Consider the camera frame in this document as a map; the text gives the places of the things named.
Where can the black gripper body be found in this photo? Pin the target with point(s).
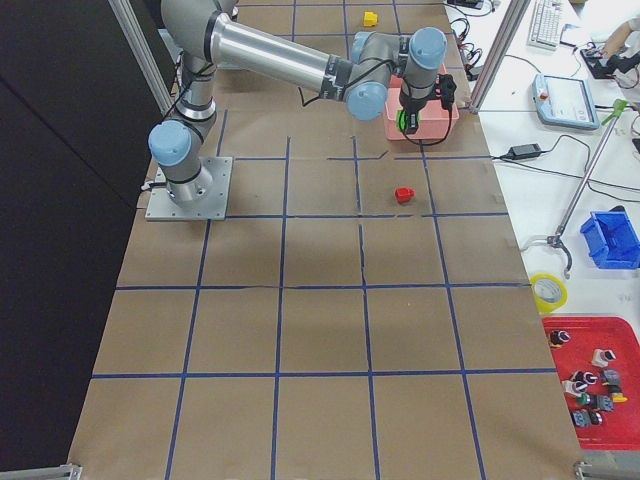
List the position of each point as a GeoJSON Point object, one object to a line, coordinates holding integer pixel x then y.
{"type": "Point", "coordinates": [412, 106]}

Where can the green toy block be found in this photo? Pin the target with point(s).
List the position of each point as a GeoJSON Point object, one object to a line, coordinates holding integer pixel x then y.
{"type": "Point", "coordinates": [407, 121]}

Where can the pink plastic box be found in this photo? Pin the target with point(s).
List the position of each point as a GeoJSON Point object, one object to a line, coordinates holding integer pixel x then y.
{"type": "Point", "coordinates": [433, 118]}

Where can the black power adapter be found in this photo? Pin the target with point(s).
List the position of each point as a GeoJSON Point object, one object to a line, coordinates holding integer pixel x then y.
{"type": "Point", "coordinates": [524, 152]}

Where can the yellow toy block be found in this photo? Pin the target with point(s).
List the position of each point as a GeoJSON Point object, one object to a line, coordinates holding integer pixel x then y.
{"type": "Point", "coordinates": [370, 19]}

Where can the red toy block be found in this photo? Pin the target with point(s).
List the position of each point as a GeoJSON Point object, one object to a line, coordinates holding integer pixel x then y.
{"type": "Point", "coordinates": [404, 194]}

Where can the white keyboard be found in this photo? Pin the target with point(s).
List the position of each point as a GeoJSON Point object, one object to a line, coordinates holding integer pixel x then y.
{"type": "Point", "coordinates": [544, 28]}

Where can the teach pendant tablet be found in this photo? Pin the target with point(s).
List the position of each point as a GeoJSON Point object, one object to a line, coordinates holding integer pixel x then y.
{"type": "Point", "coordinates": [564, 101]}

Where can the blue storage bin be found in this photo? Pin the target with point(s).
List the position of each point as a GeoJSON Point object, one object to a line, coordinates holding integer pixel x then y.
{"type": "Point", "coordinates": [611, 239]}

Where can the yellow tape roll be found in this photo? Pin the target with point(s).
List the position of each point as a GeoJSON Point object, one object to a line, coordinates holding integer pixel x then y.
{"type": "Point", "coordinates": [549, 292]}

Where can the red parts tray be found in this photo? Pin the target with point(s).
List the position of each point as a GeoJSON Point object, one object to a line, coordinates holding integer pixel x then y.
{"type": "Point", "coordinates": [597, 361]}

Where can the aluminium frame post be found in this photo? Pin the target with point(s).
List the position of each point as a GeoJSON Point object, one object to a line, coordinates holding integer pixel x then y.
{"type": "Point", "coordinates": [513, 16]}

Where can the green handled reach grabber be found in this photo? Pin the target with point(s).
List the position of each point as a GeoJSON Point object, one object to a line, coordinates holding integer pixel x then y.
{"type": "Point", "coordinates": [555, 240]}

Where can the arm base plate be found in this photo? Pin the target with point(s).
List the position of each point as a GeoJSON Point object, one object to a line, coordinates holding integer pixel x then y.
{"type": "Point", "coordinates": [205, 198]}

